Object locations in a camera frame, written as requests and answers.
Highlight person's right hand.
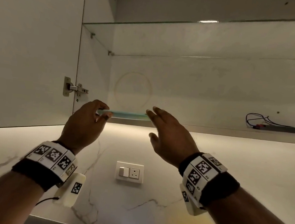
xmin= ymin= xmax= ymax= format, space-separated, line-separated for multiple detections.
xmin=141 ymin=105 xmax=205 ymax=171

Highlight person's left hand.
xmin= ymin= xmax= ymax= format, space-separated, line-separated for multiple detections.
xmin=56 ymin=97 xmax=114 ymax=159

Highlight teal plate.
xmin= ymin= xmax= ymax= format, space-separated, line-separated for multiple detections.
xmin=97 ymin=108 xmax=150 ymax=121

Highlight person's left forearm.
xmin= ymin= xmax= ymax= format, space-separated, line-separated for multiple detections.
xmin=0 ymin=170 xmax=46 ymax=224

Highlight person's right forearm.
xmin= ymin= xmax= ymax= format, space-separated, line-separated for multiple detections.
xmin=204 ymin=184 xmax=295 ymax=224

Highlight metal cabinet door hinge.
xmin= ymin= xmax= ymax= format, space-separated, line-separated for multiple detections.
xmin=62 ymin=76 xmax=90 ymax=99

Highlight glass cabinet shelf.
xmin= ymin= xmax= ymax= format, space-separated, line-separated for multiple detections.
xmin=80 ymin=0 xmax=295 ymax=72

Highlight right wrist marker band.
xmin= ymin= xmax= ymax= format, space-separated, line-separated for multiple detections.
xmin=175 ymin=150 xmax=243 ymax=211

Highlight wrist marker band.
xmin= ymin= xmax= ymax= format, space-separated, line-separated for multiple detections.
xmin=175 ymin=150 xmax=243 ymax=211
xmin=9 ymin=137 xmax=80 ymax=195

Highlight left wrist marker band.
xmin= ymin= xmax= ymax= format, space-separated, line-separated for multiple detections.
xmin=9 ymin=137 xmax=80 ymax=195

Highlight grey LED driver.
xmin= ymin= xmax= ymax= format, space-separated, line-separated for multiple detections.
xmin=248 ymin=122 xmax=295 ymax=134

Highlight white wall switch socket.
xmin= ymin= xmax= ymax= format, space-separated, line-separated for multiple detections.
xmin=115 ymin=161 xmax=145 ymax=185

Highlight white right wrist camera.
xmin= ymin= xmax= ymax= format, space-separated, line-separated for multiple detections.
xmin=177 ymin=183 xmax=208 ymax=217

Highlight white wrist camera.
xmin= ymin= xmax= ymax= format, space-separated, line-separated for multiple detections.
xmin=53 ymin=170 xmax=87 ymax=209
xmin=177 ymin=183 xmax=208 ymax=217

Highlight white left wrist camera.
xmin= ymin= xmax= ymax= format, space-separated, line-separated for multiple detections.
xmin=53 ymin=170 xmax=87 ymax=209

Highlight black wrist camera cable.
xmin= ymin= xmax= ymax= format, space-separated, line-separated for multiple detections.
xmin=35 ymin=195 xmax=60 ymax=208

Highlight dark driver wires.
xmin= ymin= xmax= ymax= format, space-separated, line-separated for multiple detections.
xmin=245 ymin=112 xmax=295 ymax=132

